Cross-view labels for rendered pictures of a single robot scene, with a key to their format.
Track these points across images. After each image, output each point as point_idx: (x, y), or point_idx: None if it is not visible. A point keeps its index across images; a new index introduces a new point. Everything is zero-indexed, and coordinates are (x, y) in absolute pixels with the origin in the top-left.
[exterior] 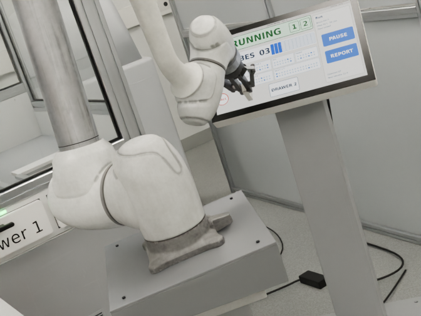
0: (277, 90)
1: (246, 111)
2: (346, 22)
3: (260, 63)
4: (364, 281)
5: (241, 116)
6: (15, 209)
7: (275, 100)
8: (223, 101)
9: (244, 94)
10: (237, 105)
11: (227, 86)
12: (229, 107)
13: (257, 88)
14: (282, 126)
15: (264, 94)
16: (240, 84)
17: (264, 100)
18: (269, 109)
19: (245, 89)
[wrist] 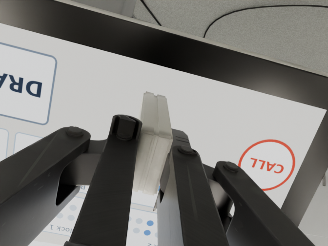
0: (11, 72)
1: (199, 50)
2: None
3: (48, 228)
4: None
5: (230, 46)
6: None
7: (36, 25)
8: (265, 154)
9: (165, 121)
10: (224, 105)
11: (291, 243)
12: (258, 114)
13: (100, 134)
14: (109, 6)
15: (82, 86)
16: (157, 191)
17: (91, 61)
18: (90, 7)
19: (144, 144)
